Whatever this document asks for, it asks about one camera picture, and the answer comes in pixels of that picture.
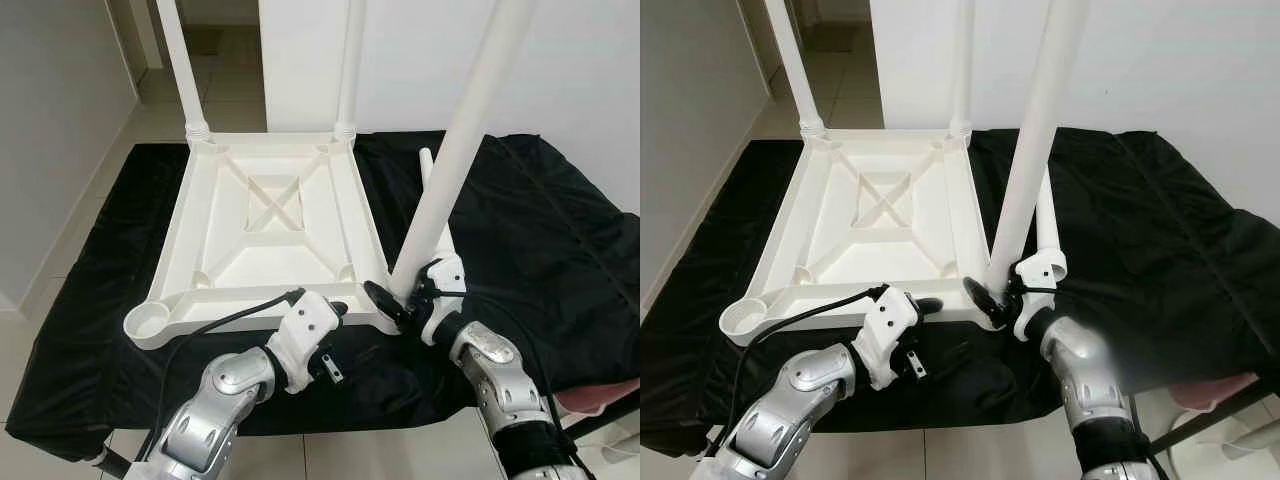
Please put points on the black metal pole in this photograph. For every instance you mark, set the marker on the black metal pole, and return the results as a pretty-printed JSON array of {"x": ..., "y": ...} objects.
[
  {"x": 115, "y": 464},
  {"x": 605, "y": 415},
  {"x": 1215, "y": 420}
]

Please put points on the pink round stool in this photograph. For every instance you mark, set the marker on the pink round stool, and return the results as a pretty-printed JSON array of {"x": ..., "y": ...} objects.
[
  {"x": 1215, "y": 392},
  {"x": 600, "y": 397}
]

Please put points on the white plastic children table top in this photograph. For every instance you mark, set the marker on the white plastic children table top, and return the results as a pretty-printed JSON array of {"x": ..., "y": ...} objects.
[
  {"x": 250, "y": 250},
  {"x": 850, "y": 250}
]

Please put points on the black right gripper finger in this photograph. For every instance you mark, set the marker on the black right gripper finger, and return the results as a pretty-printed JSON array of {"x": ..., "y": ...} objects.
[
  {"x": 982, "y": 297},
  {"x": 384, "y": 300}
]

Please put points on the white round floor fan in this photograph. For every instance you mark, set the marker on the white round floor fan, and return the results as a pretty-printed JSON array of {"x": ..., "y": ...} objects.
[
  {"x": 1230, "y": 450},
  {"x": 615, "y": 450}
]

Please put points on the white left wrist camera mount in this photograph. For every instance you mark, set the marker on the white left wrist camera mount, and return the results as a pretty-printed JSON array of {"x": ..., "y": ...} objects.
[
  {"x": 893, "y": 322},
  {"x": 310, "y": 327}
]

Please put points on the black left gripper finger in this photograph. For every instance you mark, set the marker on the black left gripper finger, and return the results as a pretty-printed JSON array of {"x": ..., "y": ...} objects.
[
  {"x": 928, "y": 306},
  {"x": 338, "y": 309}
]

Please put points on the white plastic table leg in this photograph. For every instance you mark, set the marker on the white plastic table leg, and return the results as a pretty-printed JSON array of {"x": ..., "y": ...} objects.
[
  {"x": 350, "y": 70},
  {"x": 470, "y": 130},
  {"x": 1040, "y": 130},
  {"x": 795, "y": 70},
  {"x": 962, "y": 70},
  {"x": 1048, "y": 220},
  {"x": 426, "y": 170},
  {"x": 180, "y": 70}
]

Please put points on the black fabric table cloth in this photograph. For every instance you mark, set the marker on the black fabric table cloth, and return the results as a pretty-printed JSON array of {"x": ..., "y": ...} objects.
[
  {"x": 1150, "y": 230},
  {"x": 540, "y": 230}
]

